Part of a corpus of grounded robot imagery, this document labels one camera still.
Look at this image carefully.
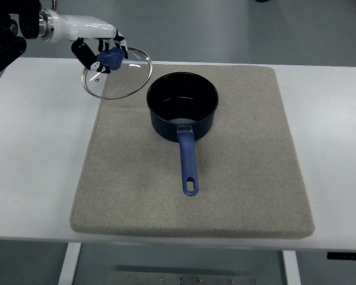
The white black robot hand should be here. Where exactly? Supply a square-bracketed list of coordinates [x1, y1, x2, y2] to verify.
[39, 9, 128, 73]

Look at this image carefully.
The glass lid with blue knob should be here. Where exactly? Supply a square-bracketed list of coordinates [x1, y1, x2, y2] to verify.
[81, 47, 153, 100]

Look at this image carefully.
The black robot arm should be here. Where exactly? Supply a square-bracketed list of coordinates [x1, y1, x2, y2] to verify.
[0, 1, 42, 72]

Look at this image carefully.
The dark blue saucepan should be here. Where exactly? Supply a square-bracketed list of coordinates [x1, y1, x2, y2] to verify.
[147, 72, 219, 197]

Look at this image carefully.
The beige felt mat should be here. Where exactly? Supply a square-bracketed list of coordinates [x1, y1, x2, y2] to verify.
[70, 65, 314, 239]

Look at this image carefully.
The white left table leg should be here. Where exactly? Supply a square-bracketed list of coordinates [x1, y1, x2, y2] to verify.
[58, 243, 82, 285]

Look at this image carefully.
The white table leg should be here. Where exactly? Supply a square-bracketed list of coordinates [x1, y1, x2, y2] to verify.
[282, 251, 301, 285]
[58, 243, 82, 285]

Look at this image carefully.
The white right table leg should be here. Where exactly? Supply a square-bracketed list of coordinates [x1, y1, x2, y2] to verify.
[282, 251, 301, 285]

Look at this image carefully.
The black table control panel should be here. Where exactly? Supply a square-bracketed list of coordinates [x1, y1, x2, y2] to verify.
[327, 252, 356, 261]

